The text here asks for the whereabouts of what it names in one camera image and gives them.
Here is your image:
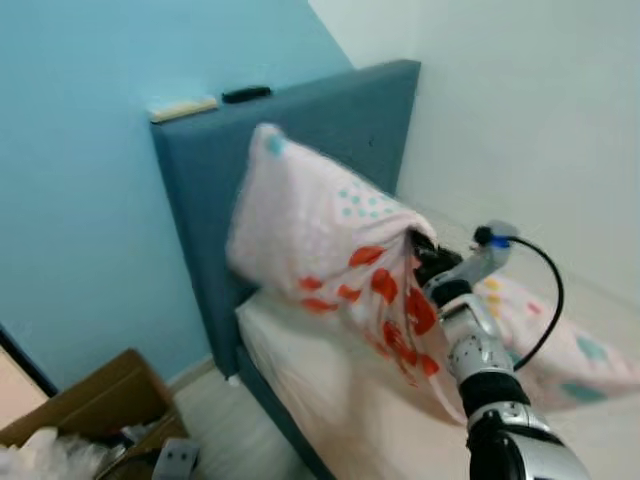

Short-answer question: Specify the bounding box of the pink patterned pillow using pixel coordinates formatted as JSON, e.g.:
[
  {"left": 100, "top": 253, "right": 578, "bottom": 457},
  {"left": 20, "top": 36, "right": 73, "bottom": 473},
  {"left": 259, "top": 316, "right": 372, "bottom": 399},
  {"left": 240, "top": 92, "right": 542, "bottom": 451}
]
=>
[{"left": 225, "top": 122, "right": 640, "bottom": 426}]

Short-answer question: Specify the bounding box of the black remote control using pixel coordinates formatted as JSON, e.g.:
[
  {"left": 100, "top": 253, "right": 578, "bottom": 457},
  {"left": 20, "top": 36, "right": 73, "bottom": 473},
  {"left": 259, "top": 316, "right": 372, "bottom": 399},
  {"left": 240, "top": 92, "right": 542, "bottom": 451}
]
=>
[{"left": 222, "top": 87, "right": 273, "bottom": 104}]

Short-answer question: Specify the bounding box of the cream remote control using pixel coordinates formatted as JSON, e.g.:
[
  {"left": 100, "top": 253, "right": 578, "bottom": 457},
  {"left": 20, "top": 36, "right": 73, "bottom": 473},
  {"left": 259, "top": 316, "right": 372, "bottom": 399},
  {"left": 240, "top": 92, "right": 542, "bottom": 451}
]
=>
[{"left": 150, "top": 97, "right": 219, "bottom": 123}]

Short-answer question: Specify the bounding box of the brown cardboard box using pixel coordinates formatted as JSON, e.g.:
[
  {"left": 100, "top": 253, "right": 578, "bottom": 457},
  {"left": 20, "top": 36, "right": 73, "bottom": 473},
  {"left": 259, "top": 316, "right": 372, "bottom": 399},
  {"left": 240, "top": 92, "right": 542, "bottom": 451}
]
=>
[{"left": 0, "top": 348, "right": 191, "bottom": 480}]

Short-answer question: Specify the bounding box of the clear plastic bag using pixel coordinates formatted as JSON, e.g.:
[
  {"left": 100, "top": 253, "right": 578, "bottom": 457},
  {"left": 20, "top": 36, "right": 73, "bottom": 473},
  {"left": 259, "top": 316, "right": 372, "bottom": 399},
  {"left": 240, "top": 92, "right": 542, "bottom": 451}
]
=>
[{"left": 0, "top": 430, "right": 111, "bottom": 480}]

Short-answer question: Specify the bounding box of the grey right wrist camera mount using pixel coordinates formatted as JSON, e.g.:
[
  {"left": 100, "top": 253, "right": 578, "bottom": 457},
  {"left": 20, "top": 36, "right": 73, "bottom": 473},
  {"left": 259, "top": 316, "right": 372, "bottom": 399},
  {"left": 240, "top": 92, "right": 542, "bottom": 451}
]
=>
[{"left": 455, "top": 222, "right": 521, "bottom": 291}]

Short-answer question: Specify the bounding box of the black door frame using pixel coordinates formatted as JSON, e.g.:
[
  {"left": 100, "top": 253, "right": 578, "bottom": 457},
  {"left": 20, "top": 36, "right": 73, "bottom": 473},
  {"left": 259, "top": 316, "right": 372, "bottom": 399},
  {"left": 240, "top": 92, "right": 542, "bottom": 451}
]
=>
[{"left": 0, "top": 325, "right": 56, "bottom": 396}]

